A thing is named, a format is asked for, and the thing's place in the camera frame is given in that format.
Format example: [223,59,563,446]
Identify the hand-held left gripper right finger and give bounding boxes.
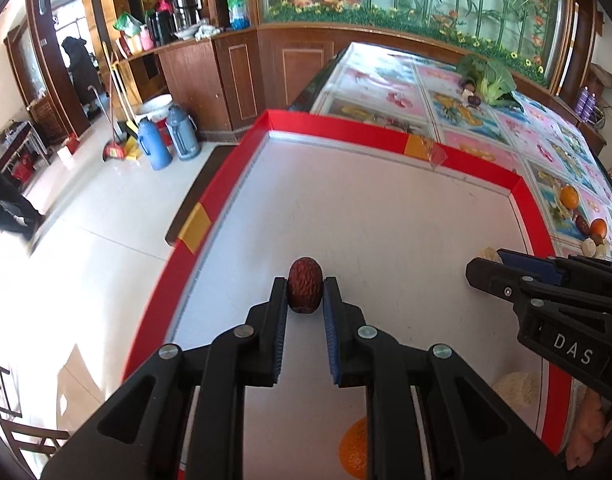
[322,276,569,480]

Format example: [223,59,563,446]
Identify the wicker basket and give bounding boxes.
[30,95,69,144]

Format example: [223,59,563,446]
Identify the wooden chair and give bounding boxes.
[0,357,69,462]

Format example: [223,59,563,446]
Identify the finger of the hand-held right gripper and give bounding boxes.
[497,249,612,301]
[466,257,612,314]

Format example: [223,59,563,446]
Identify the white basin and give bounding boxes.
[134,94,174,122]

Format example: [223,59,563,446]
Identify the red broom and dustpan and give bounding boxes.
[102,42,131,162]

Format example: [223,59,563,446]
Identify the green water bottle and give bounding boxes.
[227,0,251,31]

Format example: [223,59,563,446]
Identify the green bag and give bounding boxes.
[113,14,144,39]

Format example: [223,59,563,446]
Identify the red rimmed white tray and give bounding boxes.
[123,109,573,480]

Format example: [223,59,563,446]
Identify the black thermos flask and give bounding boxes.
[171,0,199,34]

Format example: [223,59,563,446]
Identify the purple bottles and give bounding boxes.
[576,87,598,119]

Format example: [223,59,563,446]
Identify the grey thermos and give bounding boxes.
[166,105,203,162]

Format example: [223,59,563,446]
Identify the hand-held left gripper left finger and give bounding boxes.
[40,276,289,480]

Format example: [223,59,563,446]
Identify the dark side table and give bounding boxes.
[0,120,52,172]

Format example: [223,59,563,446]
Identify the fruit print tablecloth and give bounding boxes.
[311,42,612,263]

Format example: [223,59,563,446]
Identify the wooden cabinet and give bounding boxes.
[118,25,337,134]

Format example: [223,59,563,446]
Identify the person's right hand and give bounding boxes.
[568,389,612,471]

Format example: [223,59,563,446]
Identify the black kettle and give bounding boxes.
[146,10,173,46]

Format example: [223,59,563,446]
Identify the green bok choy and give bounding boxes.
[456,54,521,107]

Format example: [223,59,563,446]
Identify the dark cloth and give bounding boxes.
[0,170,46,242]

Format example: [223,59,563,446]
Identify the blue thermos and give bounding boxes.
[137,117,173,171]

